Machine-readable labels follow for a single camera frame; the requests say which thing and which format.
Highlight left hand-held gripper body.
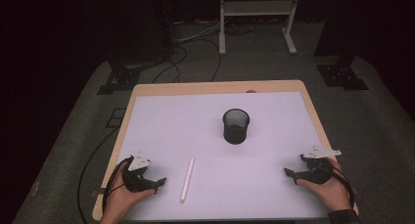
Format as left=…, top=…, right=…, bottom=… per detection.
left=121, top=151, right=156, bottom=195

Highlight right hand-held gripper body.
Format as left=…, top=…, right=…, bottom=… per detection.
left=299, top=145, right=343, bottom=186

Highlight white pen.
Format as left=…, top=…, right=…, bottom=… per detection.
left=179, top=157, right=196, bottom=204

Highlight black mesh pen holder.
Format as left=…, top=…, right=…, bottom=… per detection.
left=222, top=108, right=251, bottom=146

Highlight person's left hand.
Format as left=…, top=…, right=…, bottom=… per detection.
left=102, top=169, right=157, bottom=216

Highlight person's right hand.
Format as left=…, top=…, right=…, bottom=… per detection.
left=296, top=158, right=353, bottom=212

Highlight black tape strip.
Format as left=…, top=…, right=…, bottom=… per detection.
left=89, top=187, right=110, bottom=199

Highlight black stand with floor plate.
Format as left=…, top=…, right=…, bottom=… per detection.
left=96, top=0, right=177, bottom=96
left=313, top=0, right=370, bottom=92

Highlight left hand-held gripper cable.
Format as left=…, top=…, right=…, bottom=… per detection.
left=101, top=156, right=135, bottom=216

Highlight hand-held gripper cable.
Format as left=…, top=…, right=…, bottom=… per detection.
left=101, top=156, right=135, bottom=216
left=321, top=159, right=357, bottom=209

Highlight right hand-held gripper cable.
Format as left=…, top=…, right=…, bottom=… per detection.
left=321, top=159, right=357, bottom=209

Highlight long black floor cable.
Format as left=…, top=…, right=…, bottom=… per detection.
left=76, top=127, right=120, bottom=224

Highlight white floor cables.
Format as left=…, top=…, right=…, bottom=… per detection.
left=175, top=20, right=226, bottom=44

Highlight white metal stand frame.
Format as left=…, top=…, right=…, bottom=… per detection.
left=218, top=0, right=301, bottom=57

